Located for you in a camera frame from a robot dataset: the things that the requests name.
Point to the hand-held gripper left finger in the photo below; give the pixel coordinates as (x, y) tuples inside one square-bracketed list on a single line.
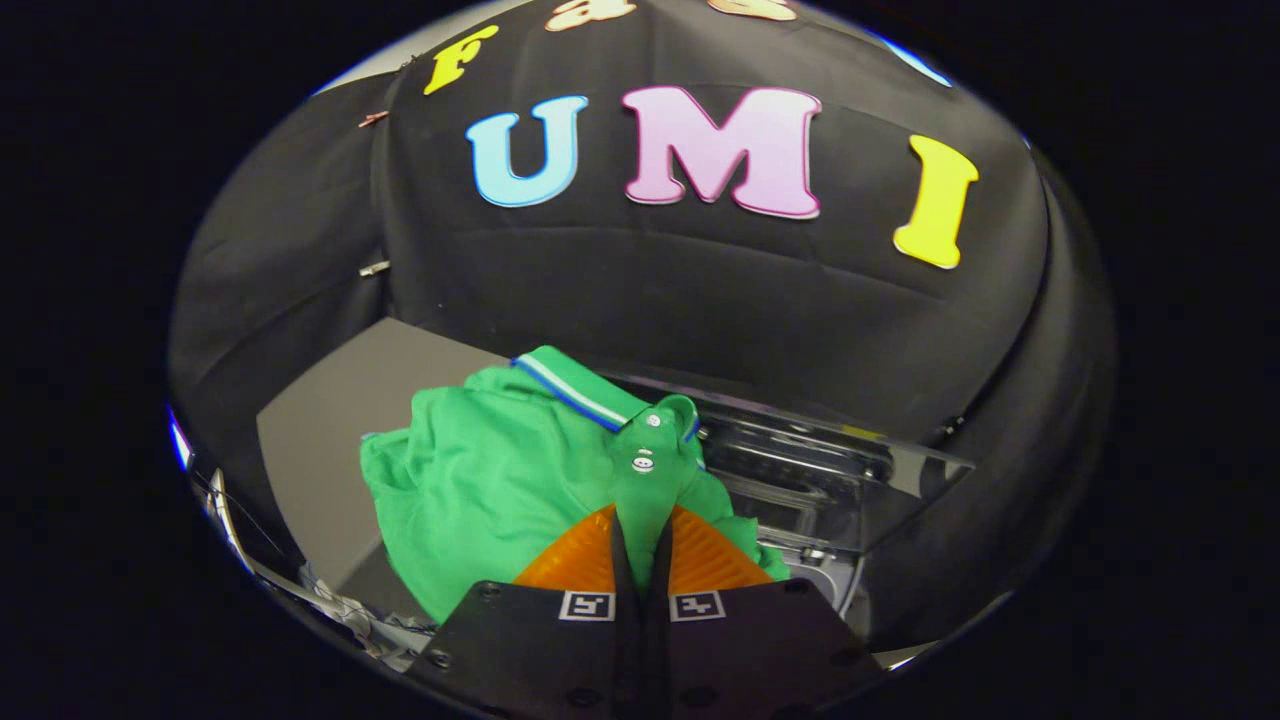
[(540, 650)]

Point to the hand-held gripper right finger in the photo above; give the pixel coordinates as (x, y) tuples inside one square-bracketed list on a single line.
[(760, 650)]

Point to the green polo shirt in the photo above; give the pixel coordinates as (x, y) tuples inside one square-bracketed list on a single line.
[(500, 490)]

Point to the white clip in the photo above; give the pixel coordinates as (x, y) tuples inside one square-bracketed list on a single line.
[(374, 268)]

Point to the red clip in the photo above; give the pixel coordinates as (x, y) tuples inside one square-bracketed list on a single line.
[(373, 118)]

